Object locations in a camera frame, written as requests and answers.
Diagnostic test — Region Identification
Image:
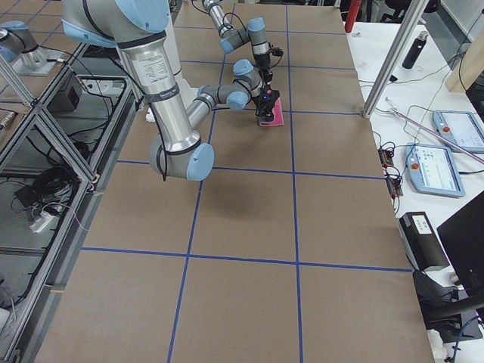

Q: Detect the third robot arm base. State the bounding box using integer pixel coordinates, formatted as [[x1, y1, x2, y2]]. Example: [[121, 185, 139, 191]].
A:
[[1, 20, 57, 76]]

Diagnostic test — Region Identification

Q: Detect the black computer monitor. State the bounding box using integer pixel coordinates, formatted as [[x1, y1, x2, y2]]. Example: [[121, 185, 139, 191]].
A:
[[437, 192, 483, 295]]

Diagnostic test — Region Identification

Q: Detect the teach pendant tablet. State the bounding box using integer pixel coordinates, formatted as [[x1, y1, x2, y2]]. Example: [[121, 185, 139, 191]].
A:
[[405, 144, 466, 198], [433, 110, 483, 154]]

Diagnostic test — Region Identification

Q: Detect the red cylinder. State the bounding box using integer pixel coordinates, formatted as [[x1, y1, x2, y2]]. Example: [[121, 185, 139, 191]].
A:
[[345, 0, 361, 33]]

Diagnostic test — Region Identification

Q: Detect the near teach pendant tablet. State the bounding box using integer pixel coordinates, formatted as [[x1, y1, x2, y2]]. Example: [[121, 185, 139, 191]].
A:
[[405, 144, 466, 198]]

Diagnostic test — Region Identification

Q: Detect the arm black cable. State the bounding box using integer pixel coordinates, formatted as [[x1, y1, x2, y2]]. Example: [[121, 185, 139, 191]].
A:
[[113, 56, 178, 182]]

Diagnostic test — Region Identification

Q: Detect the white power strip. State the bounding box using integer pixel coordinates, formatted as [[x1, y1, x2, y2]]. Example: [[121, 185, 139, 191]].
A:
[[29, 211, 54, 233]]

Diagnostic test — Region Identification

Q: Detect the aluminium frame rack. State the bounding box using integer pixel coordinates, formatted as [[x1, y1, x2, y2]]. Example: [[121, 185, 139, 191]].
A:
[[1, 45, 135, 362]]

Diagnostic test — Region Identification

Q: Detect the reacher grabber stick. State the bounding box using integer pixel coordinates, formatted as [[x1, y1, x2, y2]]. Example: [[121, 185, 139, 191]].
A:
[[385, 97, 484, 164]]

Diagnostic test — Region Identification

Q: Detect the black water bottle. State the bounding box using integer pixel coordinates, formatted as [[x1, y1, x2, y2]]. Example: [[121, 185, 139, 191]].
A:
[[402, 31, 429, 70]]

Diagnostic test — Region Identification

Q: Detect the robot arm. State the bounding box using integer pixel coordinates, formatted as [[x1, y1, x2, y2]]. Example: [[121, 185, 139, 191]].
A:
[[62, 1, 284, 182], [202, 0, 273, 85]]

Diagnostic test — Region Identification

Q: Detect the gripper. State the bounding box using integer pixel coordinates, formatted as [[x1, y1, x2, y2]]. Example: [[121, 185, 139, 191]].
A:
[[253, 53, 273, 82], [255, 87, 280, 118]]

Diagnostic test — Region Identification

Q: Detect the aluminium profile post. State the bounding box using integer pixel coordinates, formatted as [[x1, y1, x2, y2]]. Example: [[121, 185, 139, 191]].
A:
[[361, 0, 429, 119]]

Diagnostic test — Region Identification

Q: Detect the far teach pendant tablet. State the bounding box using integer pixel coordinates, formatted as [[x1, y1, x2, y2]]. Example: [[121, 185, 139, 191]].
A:
[[433, 110, 483, 154]]

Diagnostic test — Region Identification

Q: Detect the pink towel with grey edge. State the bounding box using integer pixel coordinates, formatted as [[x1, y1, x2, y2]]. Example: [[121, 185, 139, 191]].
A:
[[258, 98, 284, 127]]

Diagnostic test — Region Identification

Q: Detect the black power adapter box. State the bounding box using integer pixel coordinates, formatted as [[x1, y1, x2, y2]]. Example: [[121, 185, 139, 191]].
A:
[[399, 212, 450, 272]]

